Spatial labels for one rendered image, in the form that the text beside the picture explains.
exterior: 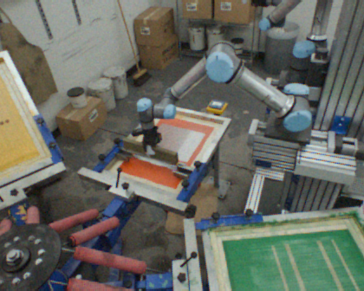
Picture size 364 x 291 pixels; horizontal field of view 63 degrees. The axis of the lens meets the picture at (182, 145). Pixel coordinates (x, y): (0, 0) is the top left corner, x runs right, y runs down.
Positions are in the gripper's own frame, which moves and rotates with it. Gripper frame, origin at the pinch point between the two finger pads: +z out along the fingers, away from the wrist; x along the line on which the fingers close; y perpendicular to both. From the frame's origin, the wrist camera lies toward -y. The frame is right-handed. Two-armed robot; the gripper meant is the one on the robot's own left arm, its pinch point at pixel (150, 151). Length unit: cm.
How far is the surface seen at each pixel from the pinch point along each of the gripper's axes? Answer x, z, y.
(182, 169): 2.0, 8.7, 19.1
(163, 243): 3, 109, -7
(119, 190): -30.0, 1.3, -1.3
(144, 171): -3.8, 13.5, -4.2
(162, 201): -25.3, 5.0, 21.4
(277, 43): 314, 60, 11
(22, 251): -82, -23, 0
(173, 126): 41.7, 13.5, -7.4
